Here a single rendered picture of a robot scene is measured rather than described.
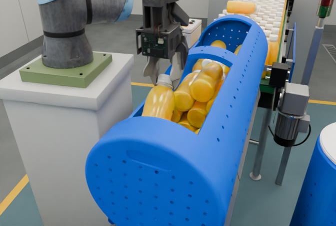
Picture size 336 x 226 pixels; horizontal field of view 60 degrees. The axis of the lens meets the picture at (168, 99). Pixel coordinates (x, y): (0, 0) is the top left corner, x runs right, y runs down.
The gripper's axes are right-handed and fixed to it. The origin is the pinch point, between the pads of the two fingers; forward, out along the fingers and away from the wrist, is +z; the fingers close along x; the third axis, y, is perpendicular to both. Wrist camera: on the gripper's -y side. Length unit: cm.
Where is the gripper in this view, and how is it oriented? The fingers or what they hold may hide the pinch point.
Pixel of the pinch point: (166, 80)
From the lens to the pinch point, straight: 68.1
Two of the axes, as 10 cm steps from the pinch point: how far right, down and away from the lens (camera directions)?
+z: 0.0, 8.7, 5.0
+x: 9.3, 1.8, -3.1
